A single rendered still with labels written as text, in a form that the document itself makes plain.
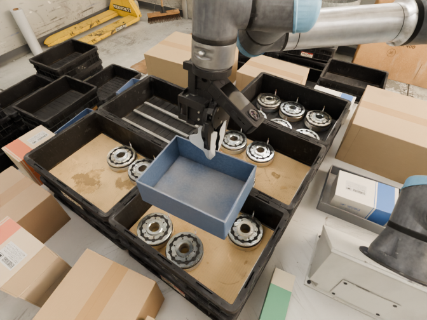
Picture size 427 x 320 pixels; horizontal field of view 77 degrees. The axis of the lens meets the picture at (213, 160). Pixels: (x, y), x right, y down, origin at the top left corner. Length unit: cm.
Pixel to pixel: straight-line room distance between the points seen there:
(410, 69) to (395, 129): 233
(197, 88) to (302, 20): 21
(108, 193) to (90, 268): 26
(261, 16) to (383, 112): 89
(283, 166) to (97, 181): 65
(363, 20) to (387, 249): 52
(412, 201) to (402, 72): 279
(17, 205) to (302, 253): 91
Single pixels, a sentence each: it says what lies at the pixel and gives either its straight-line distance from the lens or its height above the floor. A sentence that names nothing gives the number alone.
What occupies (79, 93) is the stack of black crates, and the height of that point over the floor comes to 49.
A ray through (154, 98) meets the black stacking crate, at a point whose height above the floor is 83.
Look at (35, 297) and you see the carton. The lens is 93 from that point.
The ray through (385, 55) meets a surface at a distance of 346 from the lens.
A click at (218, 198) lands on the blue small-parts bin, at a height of 108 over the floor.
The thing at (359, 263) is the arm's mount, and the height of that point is 95.
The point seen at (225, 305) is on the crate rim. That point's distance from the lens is 65.
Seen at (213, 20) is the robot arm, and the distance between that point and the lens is 44.
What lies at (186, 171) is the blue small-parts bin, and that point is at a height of 108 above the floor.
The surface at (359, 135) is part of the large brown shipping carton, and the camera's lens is 118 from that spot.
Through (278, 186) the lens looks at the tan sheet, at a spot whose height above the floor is 83.
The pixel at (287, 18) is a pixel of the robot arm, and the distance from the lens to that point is 47.
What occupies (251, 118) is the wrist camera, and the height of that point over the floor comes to 126.
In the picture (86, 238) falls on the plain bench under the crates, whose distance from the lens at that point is 105.
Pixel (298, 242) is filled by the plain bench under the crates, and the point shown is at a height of 70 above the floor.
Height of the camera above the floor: 157
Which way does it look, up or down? 49 degrees down
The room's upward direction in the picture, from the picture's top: straight up
